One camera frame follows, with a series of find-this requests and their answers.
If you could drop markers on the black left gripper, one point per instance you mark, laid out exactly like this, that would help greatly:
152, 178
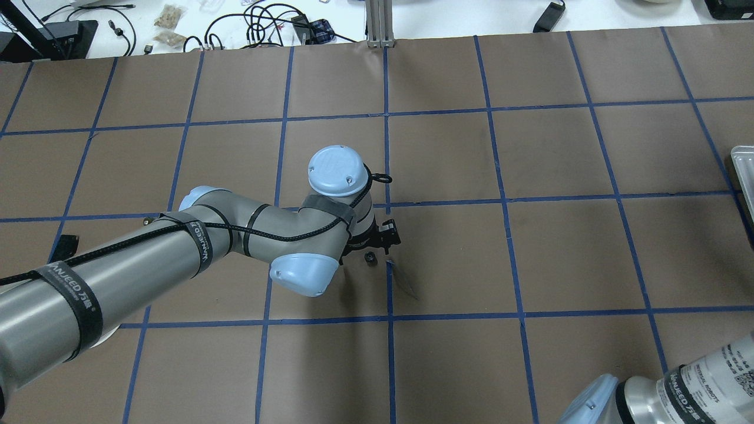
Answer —
360, 244

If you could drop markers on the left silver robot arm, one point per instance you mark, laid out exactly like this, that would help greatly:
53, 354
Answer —
54, 313

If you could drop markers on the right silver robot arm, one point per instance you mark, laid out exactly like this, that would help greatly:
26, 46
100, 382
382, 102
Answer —
717, 388

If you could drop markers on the black power adapter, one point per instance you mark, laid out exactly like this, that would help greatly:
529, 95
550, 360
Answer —
549, 17

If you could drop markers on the aluminium frame post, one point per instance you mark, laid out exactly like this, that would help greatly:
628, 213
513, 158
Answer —
379, 24

